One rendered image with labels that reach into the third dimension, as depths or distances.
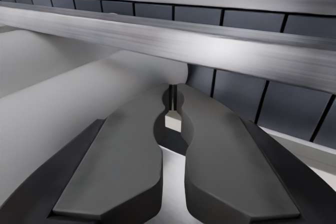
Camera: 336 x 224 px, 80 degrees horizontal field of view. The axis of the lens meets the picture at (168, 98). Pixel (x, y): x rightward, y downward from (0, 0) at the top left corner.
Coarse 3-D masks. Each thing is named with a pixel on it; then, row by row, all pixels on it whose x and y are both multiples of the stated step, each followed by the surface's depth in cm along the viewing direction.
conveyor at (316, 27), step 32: (0, 0) 28; (32, 0) 24; (64, 0) 21; (96, 0) 19; (288, 32) 12; (320, 32) 11; (192, 64) 17; (224, 96) 16; (256, 96) 15; (288, 96) 14; (320, 96) 13; (288, 128) 15; (320, 128) 14
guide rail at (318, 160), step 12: (168, 120) 16; (180, 120) 15; (288, 144) 13; (300, 144) 13; (300, 156) 12; (312, 156) 12; (324, 156) 12; (312, 168) 12; (324, 168) 12; (324, 180) 12
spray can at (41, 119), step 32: (96, 64) 11; (128, 64) 12; (160, 64) 14; (32, 96) 8; (64, 96) 9; (96, 96) 10; (128, 96) 11; (0, 128) 7; (32, 128) 7; (64, 128) 8; (0, 160) 7; (32, 160) 7; (0, 192) 6
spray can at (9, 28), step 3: (0, 27) 15; (3, 27) 15; (6, 27) 15; (9, 27) 15; (12, 27) 16; (15, 27) 16; (18, 27) 16; (0, 30) 15; (3, 30) 15; (6, 30) 15; (9, 30) 15; (12, 30) 15
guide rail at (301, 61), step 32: (64, 32) 10; (96, 32) 9; (128, 32) 8; (160, 32) 7; (192, 32) 7; (224, 32) 7; (256, 32) 7; (224, 64) 7; (256, 64) 6; (288, 64) 6; (320, 64) 5
